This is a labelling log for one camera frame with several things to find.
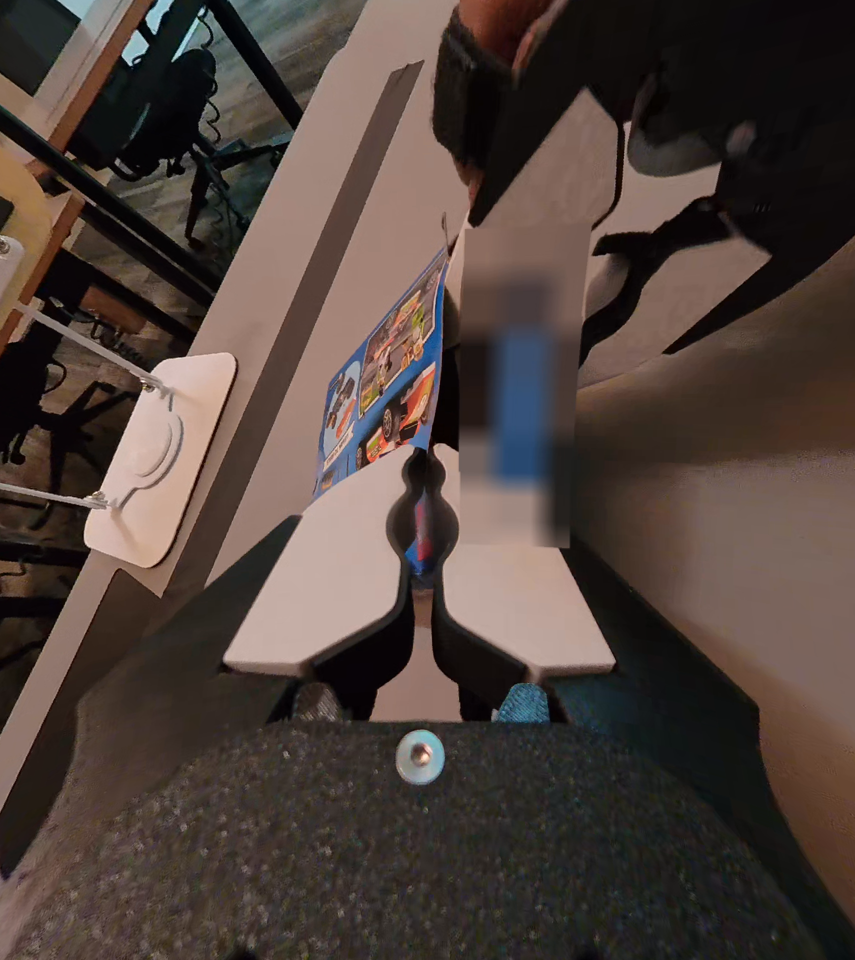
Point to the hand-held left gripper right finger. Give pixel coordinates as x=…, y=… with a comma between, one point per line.
x=533, y=615

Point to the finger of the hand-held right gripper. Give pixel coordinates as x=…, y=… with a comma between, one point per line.
x=615, y=338
x=540, y=210

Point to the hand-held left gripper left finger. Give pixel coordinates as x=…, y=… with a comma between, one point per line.
x=323, y=593

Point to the blue lego set box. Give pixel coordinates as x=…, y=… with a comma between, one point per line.
x=383, y=375

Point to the person's right hand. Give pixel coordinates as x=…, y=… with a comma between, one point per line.
x=518, y=18

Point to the black office chair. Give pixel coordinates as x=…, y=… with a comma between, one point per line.
x=158, y=105

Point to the wooden desk black frame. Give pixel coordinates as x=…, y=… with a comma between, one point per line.
x=98, y=60

